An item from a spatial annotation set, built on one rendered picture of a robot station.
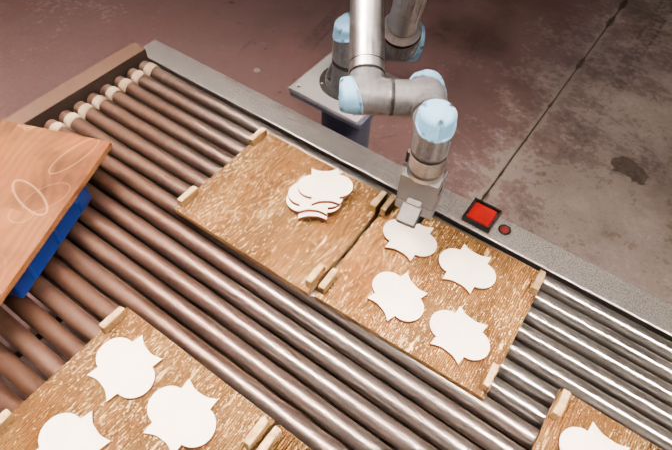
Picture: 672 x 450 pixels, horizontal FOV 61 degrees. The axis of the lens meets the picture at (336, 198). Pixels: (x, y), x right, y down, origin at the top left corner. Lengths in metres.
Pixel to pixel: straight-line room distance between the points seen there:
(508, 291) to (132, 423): 0.83
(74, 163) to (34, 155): 0.10
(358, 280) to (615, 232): 1.79
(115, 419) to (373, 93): 0.79
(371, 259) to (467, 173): 1.60
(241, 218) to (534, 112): 2.24
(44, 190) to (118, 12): 2.69
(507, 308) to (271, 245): 0.55
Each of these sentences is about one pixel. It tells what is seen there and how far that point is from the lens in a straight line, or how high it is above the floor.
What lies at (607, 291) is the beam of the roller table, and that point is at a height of 0.91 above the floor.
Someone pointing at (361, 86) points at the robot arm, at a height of 1.32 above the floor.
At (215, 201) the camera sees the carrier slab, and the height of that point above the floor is 0.94.
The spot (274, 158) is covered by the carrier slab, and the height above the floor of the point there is 0.94.
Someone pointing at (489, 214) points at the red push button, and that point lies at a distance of 1.48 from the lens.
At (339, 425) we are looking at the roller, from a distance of 1.17.
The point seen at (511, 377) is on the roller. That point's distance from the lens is 1.28.
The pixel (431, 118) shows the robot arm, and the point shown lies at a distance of 1.06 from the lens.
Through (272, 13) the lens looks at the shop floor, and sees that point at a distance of 3.86.
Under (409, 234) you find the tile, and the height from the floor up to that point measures 0.95.
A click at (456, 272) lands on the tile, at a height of 0.95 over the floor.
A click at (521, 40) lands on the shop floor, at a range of 3.87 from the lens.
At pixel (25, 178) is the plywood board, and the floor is 1.04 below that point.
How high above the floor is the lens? 2.03
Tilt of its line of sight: 50 degrees down
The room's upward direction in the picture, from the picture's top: 3 degrees clockwise
